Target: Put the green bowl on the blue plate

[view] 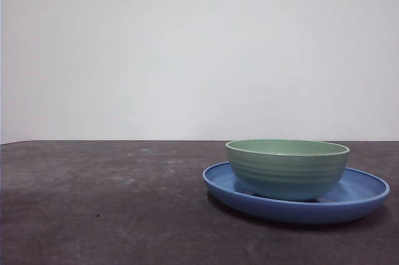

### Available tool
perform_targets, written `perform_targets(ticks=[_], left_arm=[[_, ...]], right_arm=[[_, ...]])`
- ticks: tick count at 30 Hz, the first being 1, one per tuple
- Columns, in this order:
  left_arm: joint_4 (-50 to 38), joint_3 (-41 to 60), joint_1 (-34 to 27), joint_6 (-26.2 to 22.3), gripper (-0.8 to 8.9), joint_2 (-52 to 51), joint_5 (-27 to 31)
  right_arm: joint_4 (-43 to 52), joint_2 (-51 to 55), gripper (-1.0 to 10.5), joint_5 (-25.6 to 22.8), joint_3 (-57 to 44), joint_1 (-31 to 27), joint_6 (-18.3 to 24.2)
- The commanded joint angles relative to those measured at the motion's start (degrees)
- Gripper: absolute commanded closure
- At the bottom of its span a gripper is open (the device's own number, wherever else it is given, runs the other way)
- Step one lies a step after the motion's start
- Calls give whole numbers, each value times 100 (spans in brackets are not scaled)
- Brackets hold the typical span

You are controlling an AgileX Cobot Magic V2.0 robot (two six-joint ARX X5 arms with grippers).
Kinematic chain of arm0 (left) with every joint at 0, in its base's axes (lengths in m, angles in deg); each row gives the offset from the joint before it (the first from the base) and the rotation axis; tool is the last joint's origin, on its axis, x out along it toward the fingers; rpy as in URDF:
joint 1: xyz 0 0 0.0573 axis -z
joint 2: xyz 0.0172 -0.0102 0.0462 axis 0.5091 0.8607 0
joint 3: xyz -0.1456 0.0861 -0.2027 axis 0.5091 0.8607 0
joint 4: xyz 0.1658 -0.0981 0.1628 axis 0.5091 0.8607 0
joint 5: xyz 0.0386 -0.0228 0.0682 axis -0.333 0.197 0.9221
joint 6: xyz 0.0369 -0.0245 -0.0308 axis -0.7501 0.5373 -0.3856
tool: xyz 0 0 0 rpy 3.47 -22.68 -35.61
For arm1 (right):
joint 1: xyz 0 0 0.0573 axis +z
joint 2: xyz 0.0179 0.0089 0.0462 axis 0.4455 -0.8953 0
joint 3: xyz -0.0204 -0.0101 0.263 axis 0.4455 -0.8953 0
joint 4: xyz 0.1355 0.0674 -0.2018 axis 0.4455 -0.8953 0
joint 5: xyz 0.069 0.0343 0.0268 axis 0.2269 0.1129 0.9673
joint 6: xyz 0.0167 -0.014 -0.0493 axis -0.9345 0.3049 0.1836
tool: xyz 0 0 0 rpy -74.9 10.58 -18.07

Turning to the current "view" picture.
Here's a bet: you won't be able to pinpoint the blue plate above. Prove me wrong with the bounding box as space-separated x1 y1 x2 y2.
202 161 391 225

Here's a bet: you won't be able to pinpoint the green ribbed bowl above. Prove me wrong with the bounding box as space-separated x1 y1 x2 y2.
225 138 351 201

